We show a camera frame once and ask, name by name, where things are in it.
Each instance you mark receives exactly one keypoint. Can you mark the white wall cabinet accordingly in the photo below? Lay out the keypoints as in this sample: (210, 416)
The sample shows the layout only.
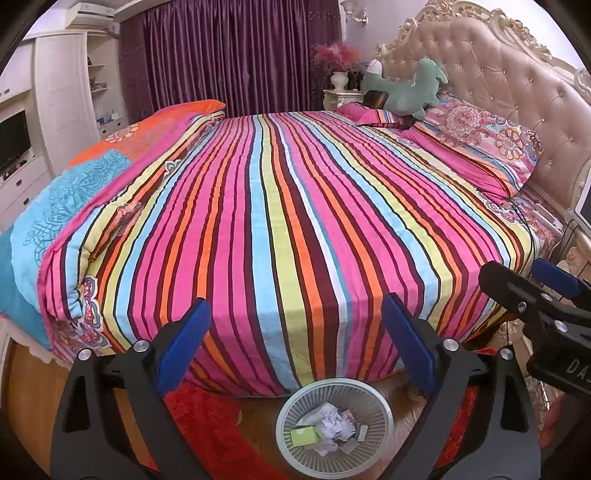
(60, 92)

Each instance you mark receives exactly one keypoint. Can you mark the white device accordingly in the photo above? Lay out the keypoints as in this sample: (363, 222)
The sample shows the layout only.
(582, 205)

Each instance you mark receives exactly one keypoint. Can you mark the white wall lamp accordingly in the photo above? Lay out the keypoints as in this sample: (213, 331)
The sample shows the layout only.
(355, 14)

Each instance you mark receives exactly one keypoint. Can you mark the pink striped pillow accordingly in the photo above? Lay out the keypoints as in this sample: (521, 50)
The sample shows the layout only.
(364, 113)

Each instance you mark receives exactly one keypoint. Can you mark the green cardboard box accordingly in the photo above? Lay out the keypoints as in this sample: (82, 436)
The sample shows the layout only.
(304, 436)

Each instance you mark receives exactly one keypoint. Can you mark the white air conditioner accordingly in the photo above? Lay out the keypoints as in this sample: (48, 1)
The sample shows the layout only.
(94, 13)

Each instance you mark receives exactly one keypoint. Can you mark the red flower bouquet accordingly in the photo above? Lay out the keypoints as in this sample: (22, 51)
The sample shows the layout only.
(337, 55)

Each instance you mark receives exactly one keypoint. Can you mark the white vase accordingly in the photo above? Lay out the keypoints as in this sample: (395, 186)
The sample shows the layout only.
(339, 81)

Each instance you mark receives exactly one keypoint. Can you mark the white window box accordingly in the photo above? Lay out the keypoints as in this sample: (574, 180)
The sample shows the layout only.
(362, 431)

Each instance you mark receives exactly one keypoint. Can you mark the floral bed sheet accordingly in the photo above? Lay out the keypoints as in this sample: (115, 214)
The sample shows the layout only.
(540, 221)

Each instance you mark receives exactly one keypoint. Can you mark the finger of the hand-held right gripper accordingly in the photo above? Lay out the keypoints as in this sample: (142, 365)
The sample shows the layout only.
(554, 277)
(503, 281)

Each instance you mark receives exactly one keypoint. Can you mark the purple curtain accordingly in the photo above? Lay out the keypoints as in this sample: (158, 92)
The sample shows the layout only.
(231, 55)

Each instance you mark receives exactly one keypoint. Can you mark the white mesh wastebasket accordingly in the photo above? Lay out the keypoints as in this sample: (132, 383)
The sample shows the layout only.
(369, 406)

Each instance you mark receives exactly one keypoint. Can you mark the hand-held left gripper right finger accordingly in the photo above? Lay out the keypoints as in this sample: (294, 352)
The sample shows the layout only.
(408, 344)

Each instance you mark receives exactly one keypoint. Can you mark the green plush toy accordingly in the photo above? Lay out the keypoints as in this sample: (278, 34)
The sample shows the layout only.
(406, 90)

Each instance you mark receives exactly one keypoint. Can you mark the cream nightstand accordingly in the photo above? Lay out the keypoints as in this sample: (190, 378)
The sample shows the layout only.
(341, 98)

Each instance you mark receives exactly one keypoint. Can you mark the orange and blue quilt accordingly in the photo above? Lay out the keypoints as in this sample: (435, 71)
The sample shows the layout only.
(69, 198)

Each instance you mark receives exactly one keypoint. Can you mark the beige tufted headboard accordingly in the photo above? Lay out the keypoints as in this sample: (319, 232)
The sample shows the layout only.
(531, 83)

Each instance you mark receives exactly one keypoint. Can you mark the cream ornate bed frame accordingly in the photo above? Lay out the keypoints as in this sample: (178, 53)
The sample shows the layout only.
(547, 406)

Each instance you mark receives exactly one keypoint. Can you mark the white tissue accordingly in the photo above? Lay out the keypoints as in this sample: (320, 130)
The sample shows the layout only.
(323, 450)

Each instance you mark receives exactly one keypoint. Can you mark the striped multicolour bedspread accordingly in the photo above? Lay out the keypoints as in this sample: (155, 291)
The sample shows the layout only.
(300, 230)

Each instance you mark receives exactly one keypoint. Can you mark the black television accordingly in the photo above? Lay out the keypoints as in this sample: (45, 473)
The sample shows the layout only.
(14, 138)

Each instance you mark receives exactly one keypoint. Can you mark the floral pillow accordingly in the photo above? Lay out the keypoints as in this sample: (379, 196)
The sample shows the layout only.
(475, 124)

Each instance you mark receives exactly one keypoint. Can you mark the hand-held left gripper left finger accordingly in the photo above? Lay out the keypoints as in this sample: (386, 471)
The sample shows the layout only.
(184, 341)

